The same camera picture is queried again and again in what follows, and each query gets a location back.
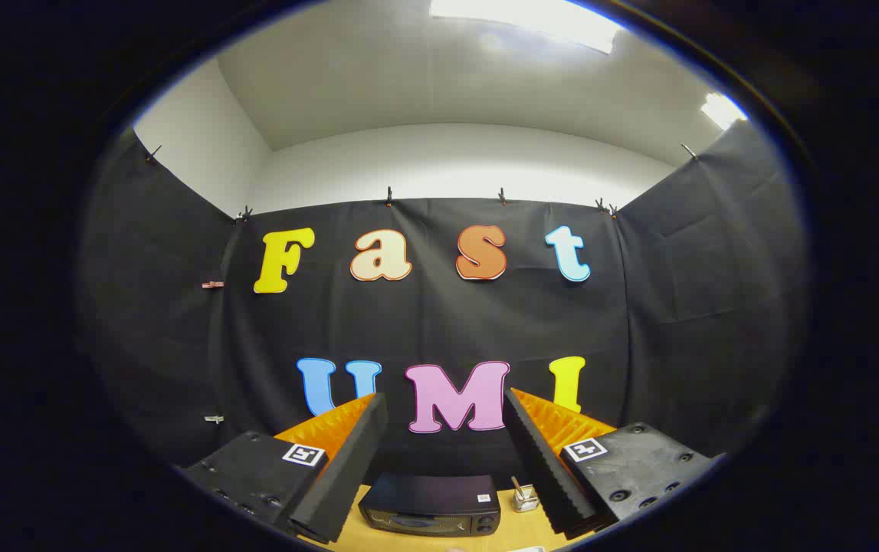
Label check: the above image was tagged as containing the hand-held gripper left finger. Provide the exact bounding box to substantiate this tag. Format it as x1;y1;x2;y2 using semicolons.
179;393;390;545

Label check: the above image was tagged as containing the ceiling light panel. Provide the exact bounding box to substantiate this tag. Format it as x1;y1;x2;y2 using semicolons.
700;91;749;130
429;0;625;55

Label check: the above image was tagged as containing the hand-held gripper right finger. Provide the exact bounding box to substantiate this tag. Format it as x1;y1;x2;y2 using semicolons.
500;387;725;541

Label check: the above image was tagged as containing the metal wire utensil holder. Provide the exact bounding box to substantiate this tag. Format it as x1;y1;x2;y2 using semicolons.
511;476;540;514

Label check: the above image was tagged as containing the black backdrop cloth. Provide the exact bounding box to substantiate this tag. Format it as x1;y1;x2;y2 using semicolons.
75;119;812;491

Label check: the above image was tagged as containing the black toaster oven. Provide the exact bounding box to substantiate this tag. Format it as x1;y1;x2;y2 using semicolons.
358;473;502;536

